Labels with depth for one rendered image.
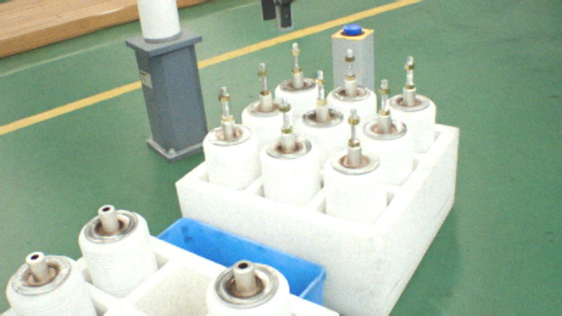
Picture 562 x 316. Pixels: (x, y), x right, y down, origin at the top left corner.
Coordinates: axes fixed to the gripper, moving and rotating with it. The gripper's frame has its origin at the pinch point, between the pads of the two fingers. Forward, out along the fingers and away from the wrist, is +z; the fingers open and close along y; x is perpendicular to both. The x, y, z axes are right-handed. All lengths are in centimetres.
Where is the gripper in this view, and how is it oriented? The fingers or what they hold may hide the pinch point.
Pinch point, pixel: (276, 16)
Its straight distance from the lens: 84.8
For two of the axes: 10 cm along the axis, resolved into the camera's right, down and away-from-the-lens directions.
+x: 9.4, -2.4, 2.6
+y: 3.4, 4.3, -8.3
